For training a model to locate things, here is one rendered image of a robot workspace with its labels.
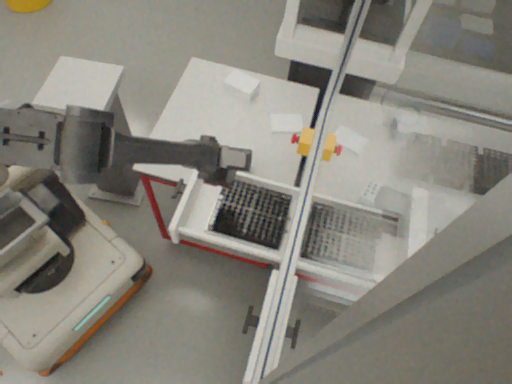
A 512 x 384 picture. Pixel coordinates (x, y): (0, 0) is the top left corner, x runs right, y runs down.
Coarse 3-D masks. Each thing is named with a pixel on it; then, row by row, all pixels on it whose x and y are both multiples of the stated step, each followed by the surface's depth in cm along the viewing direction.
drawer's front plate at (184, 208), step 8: (192, 176) 119; (192, 184) 117; (200, 184) 126; (184, 192) 116; (192, 192) 119; (184, 200) 114; (192, 200) 121; (184, 208) 114; (176, 216) 111; (184, 216) 117; (176, 224) 110; (184, 224) 120; (176, 232) 113; (176, 240) 116
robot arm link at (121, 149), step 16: (80, 112) 52; (96, 112) 54; (112, 112) 57; (112, 128) 57; (112, 144) 57; (128, 144) 60; (144, 144) 64; (160, 144) 68; (176, 144) 73; (192, 144) 79; (208, 144) 85; (112, 160) 57; (128, 160) 61; (144, 160) 65; (160, 160) 69; (176, 160) 74; (192, 160) 80; (208, 160) 86; (64, 176) 53; (80, 176) 53; (96, 176) 56
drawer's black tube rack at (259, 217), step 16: (240, 192) 123; (256, 192) 120; (224, 208) 117; (240, 208) 117; (256, 208) 121; (272, 208) 122; (288, 208) 118; (224, 224) 117; (240, 224) 115; (256, 224) 119; (272, 224) 115; (256, 240) 115; (272, 240) 113
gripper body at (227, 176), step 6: (222, 168) 100; (198, 174) 104; (204, 174) 104; (210, 174) 102; (216, 174) 101; (222, 174) 102; (228, 174) 104; (234, 174) 104; (210, 180) 104; (216, 180) 103; (222, 180) 103; (228, 180) 103; (234, 180) 104
